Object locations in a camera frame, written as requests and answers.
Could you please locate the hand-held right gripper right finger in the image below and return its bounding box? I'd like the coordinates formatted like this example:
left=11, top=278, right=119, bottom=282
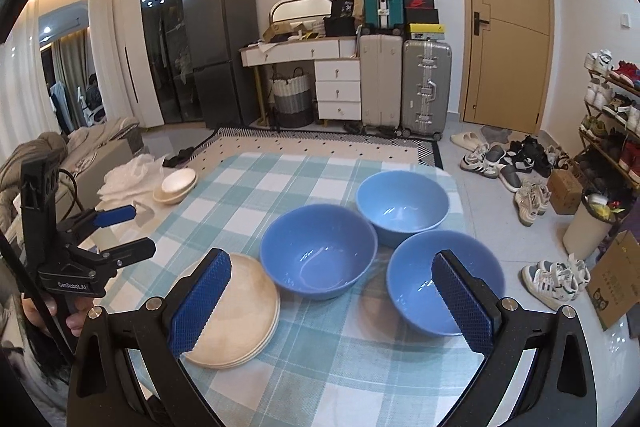
left=432, top=249, right=596, bottom=427

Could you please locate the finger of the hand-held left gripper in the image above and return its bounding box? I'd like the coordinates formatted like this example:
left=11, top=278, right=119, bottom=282
left=67, top=239, right=157, bottom=269
left=60, top=204, right=138, bottom=238

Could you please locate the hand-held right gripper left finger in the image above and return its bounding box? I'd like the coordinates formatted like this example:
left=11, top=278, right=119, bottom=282
left=67, top=248, right=233, bottom=427

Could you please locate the blue bowl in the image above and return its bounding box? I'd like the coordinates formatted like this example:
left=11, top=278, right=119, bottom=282
left=260, top=204, right=378, bottom=300
left=386, top=231, right=506, bottom=337
left=356, top=171, right=449, bottom=249

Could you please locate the person's left forearm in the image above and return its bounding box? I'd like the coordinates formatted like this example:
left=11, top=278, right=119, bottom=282
left=0, top=327, right=76, bottom=427

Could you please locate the person's left hand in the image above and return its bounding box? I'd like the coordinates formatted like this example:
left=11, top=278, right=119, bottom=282
left=21, top=293, right=97, bottom=343

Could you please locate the white plastic bag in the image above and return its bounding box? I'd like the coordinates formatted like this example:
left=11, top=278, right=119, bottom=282
left=97, top=154, right=166, bottom=208

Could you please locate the small cream bowl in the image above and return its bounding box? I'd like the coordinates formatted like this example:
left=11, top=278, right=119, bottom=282
left=152, top=179, right=197, bottom=206

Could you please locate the grey sofa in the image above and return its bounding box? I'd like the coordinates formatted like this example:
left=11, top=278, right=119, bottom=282
left=0, top=117, right=143, bottom=228

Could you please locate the white green sneaker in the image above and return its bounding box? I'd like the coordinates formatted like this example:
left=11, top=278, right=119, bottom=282
left=521, top=263, right=576, bottom=312
left=537, top=252, right=592, bottom=300

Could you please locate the white office chair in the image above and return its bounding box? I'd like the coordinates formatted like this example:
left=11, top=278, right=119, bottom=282
left=75, top=87, right=108, bottom=128

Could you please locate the beige sneaker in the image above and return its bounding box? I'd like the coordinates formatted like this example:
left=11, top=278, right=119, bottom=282
left=525, top=181, right=552, bottom=215
left=516, top=187, right=541, bottom=227

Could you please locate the white trash bin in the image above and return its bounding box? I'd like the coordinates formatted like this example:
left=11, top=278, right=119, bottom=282
left=562, top=189, right=618, bottom=260

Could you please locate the large printed cardboard box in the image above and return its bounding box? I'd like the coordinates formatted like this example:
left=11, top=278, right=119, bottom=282
left=585, top=229, right=640, bottom=333

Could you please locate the small cardboard box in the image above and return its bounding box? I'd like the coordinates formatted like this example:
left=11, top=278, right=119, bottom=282
left=546, top=169, right=586, bottom=215

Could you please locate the brown curtain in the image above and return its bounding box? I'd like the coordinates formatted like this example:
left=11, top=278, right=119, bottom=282
left=50, top=29, right=91, bottom=128

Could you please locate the white sheer curtain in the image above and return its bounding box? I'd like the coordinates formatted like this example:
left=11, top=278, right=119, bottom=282
left=0, top=0, right=56, bottom=148
left=87, top=0, right=166, bottom=132

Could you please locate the teal white checkered tablecloth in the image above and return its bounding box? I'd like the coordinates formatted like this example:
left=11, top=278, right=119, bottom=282
left=95, top=152, right=506, bottom=427

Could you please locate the pile of dark shoes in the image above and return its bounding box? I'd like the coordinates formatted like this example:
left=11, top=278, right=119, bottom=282
left=460, top=134, right=568, bottom=192

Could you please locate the patterned beige rug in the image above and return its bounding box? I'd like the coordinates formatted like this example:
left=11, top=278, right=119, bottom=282
left=165, top=127, right=443, bottom=168

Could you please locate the black glass cabinet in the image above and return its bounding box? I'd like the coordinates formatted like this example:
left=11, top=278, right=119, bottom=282
left=138, top=0, right=216, bottom=128

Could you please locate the woven laundry basket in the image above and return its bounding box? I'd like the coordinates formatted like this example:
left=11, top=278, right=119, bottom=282
left=271, top=68, right=312, bottom=128

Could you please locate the grey refrigerator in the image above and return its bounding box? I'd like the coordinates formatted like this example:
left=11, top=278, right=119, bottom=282
left=181, top=0, right=261, bottom=128

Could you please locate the silver suitcase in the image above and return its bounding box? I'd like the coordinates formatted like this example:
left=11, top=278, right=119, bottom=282
left=401, top=39, right=452, bottom=140

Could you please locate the metal shoe rack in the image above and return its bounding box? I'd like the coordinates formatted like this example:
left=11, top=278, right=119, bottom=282
left=577, top=67, right=640, bottom=192

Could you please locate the beige suitcase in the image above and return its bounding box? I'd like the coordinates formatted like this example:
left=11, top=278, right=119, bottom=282
left=360, top=34, right=403, bottom=130

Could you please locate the white vanity desk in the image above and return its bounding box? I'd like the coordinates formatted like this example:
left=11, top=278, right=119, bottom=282
left=240, top=38, right=362, bottom=128

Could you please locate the shoe rack with shoes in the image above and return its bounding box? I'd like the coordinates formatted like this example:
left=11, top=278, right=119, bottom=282
left=582, top=49, right=640, bottom=188

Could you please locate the oval mirror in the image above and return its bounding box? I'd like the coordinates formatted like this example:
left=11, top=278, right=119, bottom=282
left=269, top=0, right=351, bottom=32

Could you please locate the wooden door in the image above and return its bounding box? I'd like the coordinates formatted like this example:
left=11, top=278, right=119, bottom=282
left=455, top=0, right=553, bottom=138

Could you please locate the black storage basket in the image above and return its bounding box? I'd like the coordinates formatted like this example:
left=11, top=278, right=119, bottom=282
left=324, top=17, right=357, bottom=38

